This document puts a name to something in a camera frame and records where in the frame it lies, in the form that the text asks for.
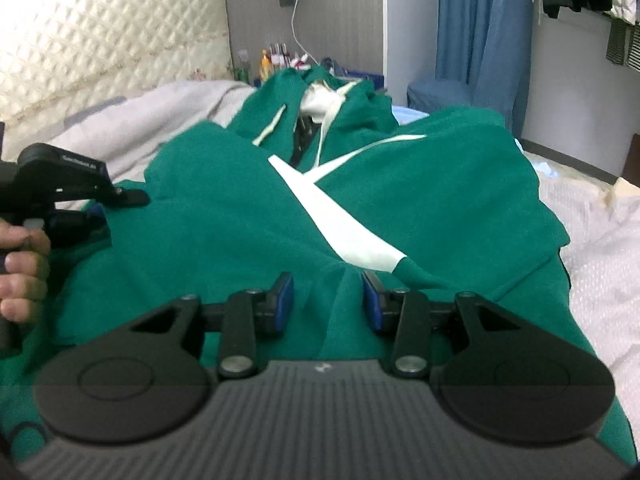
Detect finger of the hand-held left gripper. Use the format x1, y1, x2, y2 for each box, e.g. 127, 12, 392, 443
55, 185, 151, 208
50, 206, 111, 249

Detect beige pillow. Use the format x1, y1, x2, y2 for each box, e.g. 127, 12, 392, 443
602, 177, 640, 208

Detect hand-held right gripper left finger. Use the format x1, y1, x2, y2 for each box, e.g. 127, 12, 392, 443
131, 272, 295, 380

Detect person's left hand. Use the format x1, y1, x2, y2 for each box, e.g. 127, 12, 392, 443
0, 222, 52, 323

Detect white charging cable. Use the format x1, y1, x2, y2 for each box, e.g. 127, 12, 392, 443
290, 0, 321, 67

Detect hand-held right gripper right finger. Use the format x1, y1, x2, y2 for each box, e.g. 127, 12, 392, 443
361, 269, 521, 378

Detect striped hanging garment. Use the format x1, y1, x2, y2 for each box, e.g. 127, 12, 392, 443
605, 17, 640, 68

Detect grey wooden cabinet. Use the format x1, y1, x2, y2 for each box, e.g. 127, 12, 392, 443
222, 0, 388, 91

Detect grey blanket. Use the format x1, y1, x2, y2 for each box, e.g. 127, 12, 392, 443
47, 80, 261, 211

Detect cluster of toiletry bottles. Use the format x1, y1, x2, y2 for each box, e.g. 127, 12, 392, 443
235, 42, 313, 86

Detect cream quilted headboard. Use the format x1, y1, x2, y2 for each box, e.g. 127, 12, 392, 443
0, 0, 236, 126

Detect green hoodie with white print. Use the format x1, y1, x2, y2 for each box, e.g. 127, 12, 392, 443
0, 66, 633, 466

